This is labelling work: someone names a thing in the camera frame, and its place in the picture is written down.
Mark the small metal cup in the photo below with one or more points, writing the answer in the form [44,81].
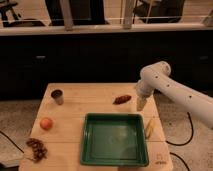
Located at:
[57,95]

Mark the black chair background left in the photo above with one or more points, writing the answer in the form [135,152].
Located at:
[8,5]

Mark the orange fruit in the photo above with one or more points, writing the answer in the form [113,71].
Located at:
[46,123]

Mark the brown grape bunch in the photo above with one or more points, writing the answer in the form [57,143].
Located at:
[38,148]

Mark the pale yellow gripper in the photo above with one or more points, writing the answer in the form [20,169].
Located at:
[141,102]

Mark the green plastic tray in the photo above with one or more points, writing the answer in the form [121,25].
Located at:
[113,140]

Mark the dark low cabinet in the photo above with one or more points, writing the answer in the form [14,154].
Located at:
[29,63]

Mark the dark red pepper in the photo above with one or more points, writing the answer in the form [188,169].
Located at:
[122,99]

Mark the yellow corn cob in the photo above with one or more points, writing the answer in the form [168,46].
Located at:
[149,128]

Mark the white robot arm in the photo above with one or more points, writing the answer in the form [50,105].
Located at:
[156,77]

